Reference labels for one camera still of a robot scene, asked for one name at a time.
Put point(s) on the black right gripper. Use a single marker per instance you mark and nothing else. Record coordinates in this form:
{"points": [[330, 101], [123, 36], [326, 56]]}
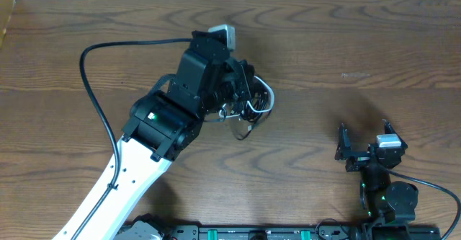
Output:
{"points": [[358, 158]]}

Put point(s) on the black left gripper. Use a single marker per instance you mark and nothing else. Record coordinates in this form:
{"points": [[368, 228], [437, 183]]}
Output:
{"points": [[245, 74]]}

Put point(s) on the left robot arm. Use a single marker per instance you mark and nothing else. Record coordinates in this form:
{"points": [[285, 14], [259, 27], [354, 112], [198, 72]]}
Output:
{"points": [[161, 125]]}

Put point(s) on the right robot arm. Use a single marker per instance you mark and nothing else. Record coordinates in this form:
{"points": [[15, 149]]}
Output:
{"points": [[390, 205]]}

